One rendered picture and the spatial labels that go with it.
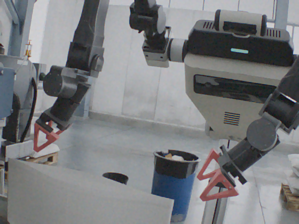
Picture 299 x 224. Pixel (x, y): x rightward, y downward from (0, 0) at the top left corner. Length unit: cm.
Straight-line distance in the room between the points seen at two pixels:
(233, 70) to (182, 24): 801
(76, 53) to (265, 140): 46
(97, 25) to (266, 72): 59
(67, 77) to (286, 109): 47
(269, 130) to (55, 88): 44
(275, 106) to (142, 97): 848
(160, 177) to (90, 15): 238
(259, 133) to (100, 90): 905
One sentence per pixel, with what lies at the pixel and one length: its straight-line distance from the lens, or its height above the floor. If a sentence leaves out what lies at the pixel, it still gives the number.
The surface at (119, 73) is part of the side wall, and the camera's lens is 933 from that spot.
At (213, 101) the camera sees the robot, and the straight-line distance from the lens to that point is 114.
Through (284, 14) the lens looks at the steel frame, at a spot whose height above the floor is 365.
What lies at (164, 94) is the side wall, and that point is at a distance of 891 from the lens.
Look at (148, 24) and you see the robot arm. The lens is 100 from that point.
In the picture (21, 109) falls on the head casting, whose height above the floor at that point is 117.
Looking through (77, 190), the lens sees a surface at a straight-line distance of 75.
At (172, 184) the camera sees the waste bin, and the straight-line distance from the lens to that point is 295.
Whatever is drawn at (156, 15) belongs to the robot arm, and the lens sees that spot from 99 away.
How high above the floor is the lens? 131
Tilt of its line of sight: 5 degrees down
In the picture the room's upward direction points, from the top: 8 degrees clockwise
